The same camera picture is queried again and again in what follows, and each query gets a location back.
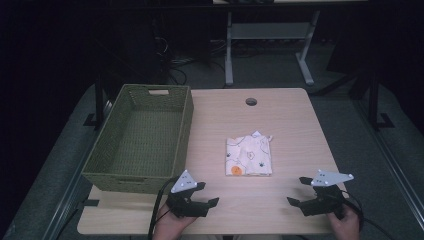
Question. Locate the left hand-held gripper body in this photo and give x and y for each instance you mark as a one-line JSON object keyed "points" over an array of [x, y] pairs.
{"points": [[186, 205]]}

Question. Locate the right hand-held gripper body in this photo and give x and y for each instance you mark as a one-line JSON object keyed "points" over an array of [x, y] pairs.
{"points": [[325, 200]]}

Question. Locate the cream printed cloth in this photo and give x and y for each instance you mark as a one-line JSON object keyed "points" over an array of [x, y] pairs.
{"points": [[248, 156]]}

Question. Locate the green woven basket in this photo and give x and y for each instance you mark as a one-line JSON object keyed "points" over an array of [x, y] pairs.
{"points": [[146, 140]]}

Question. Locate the person's left hand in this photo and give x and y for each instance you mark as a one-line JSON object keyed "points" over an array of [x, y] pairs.
{"points": [[168, 226]]}

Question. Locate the person's right hand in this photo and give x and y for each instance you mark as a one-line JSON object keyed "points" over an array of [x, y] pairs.
{"points": [[346, 228]]}

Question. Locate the black tape strip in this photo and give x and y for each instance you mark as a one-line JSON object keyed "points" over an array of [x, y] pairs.
{"points": [[90, 202]]}

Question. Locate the black metal stand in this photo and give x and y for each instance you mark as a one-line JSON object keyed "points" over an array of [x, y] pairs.
{"points": [[373, 100], [99, 100]]}

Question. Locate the metal floor rail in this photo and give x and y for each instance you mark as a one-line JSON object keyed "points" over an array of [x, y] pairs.
{"points": [[393, 163], [71, 196]]}

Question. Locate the white metal desk frame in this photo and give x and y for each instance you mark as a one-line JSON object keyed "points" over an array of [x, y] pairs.
{"points": [[266, 31]]}

